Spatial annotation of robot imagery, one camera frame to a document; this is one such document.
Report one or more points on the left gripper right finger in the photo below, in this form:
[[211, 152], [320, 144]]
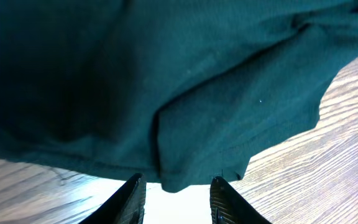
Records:
[[229, 207]]

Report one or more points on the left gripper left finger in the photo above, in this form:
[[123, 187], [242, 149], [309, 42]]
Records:
[[125, 206]]

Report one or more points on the black t-shirt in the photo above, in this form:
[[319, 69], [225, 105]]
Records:
[[180, 91]]

